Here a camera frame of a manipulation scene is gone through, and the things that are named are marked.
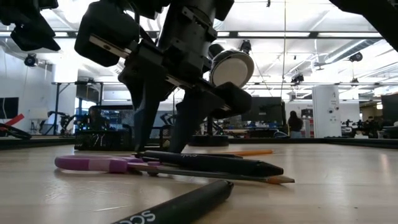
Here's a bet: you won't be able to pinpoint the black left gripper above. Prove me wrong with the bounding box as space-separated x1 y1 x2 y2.
0 0 62 52

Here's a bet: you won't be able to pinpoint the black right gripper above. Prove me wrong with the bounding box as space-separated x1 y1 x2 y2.
74 2 253 153

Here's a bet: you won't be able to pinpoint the black pen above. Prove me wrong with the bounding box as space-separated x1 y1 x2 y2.
111 179 234 224
136 150 285 178
183 152 244 160

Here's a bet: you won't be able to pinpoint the black mesh desk organizer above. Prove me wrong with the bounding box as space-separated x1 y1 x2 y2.
73 105 175 152

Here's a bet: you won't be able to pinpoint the purple handled scissors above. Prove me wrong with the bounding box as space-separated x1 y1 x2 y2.
53 154 271 183

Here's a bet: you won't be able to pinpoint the orange pencil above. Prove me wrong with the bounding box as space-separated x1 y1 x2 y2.
228 149 274 157
261 174 296 185

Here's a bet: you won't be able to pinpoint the black desk lamp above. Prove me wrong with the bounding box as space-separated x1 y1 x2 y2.
188 42 256 147

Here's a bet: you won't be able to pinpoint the red tape strip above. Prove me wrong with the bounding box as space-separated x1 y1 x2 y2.
5 113 25 127

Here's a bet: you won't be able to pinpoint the black computer monitor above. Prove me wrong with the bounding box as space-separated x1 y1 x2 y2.
381 93 398 127
241 96 285 124

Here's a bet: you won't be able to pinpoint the person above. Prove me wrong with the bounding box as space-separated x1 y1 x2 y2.
287 110 304 139

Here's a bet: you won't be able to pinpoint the white column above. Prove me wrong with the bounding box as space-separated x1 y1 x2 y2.
312 85 341 139

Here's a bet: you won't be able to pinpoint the black ceiling beam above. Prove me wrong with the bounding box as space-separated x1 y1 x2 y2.
0 30 398 40

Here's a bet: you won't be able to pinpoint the black wall screen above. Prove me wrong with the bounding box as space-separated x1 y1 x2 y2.
0 96 19 119

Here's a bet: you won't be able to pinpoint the black metal rack frame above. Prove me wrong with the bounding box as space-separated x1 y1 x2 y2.
51 80 105 136

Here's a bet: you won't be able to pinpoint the black aluminium table frame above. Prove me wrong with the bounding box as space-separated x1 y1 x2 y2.
0 135 398 151

